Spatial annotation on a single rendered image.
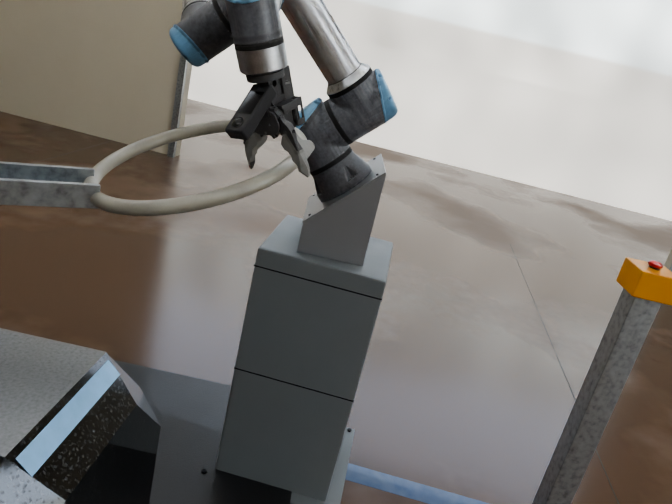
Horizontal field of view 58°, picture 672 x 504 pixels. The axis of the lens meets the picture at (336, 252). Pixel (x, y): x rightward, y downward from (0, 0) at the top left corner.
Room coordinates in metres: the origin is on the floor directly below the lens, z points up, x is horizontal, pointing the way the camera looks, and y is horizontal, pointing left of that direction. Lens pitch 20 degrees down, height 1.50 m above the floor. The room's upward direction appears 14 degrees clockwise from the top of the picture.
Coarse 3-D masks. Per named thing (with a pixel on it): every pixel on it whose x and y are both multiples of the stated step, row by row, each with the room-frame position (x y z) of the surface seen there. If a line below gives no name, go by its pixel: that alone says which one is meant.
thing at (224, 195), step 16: (192, 128) 1.50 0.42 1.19; (208, 128) 1.51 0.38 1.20; (224, 128) 1.51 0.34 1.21; (144, 144) 1.43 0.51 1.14; (160, 144) 1.47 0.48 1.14; (112, 160) 1.34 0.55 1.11; (288, 160) 1.21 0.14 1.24; (96, 176) 1.25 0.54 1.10; (256, 176) 1.14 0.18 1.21; (272, 176) 1.15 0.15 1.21; (96, 192) 1.14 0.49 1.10; (208, 192) 1.09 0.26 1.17; (224, 192) 1.09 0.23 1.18; (240, 192) 1.10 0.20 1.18; (256, 192) 1.13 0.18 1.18; (112, 208) 1.09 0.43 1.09; (128, 208) 1.07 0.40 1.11; (144, 208) 1.07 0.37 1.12; (160, 208) 1.06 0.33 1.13; (176, 208) 1.06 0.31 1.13; (192, 208) 1.07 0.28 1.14
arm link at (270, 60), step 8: (272, 48) 1.12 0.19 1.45; (280, 48) 1.13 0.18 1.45; (240, 56) 1.12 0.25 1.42; (248, 56) 1.11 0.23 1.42; (256, 56) 1.11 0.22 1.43; (264, 56) 1.11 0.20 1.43; (272, 56) 1.12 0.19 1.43; (280, 56) 1.13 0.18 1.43; (240, 64) 1.13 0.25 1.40; (248, 64) 1.11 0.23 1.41; (256, 64) 1.11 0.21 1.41; (264, 64) 1.11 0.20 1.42; (272, 64) 1.12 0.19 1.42; (280, 64) 1.13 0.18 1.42; (248, 72) 1.12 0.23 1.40; (256, 72) 1.11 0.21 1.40; (264, 72) 1.11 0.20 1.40; (272, 72) 1.13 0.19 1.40
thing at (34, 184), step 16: (0, 176) 1.15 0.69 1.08; (16, 176) 1.17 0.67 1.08; (32, 176) 1.18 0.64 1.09; (48, 176) 1.20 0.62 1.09; (64, 176) 1.21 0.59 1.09; (80, 176) 1.23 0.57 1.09; (0, 192) 1.06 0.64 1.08; (16, 192) 1.07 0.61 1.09; (32, 192) 1.08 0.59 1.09; (48, 192) 1.10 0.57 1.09; (64, 192) 1.11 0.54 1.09; (80, 192) 1.13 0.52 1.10; (96, 208) 1.14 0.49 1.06
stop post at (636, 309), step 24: (624, 264) 1.72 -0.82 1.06; (648, 264) 1.71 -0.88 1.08; (624, 288) 1.67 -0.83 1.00; (648, 288) 1.62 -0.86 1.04; (624, 312) 1.66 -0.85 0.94; (648, 312) 1.64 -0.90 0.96; (624, 336) 1.64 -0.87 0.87; (600, 360) 1.67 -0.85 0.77; (624, 360) 1.64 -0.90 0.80; (600, 384) 1.64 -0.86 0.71; (624, 384) 1.64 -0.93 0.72; (576, 408) 1.69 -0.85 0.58; (600, 408) 1.64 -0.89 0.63; (576, 432) 1.64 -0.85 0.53; (600, 432) 1.64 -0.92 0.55; (552, 456) 1.71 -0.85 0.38; (576, 456) 1.64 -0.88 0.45; (552, 480) 1.65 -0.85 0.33; (576, 480) 1.64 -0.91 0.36
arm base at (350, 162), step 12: (348, 156) 1.84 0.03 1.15; (324, 168) 1.81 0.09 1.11; (336, 168) 1.81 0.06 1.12; (348, 168) 1.82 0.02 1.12; (360, 168) 1.84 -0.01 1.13; (324, 180) 1.82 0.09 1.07; (336, 180) 1.80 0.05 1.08; (348, 180) 1.80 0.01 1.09; (360, 180) 1.82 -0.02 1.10; (324, 192) 1.82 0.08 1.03; (336, 192) 1.80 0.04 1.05
